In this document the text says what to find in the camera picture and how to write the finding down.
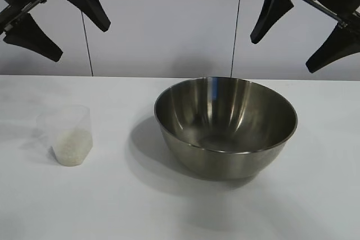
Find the stainless steel mixing bowl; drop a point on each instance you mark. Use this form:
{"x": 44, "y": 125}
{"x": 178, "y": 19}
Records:
{"x": 225, "y": 164}

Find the translucent plastic measuring cup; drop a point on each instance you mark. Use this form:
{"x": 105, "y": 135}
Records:
{"x": 64, "y": 119}

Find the white rice grains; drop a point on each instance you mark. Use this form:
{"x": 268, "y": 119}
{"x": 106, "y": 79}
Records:
{"x": 73, "y": 147}

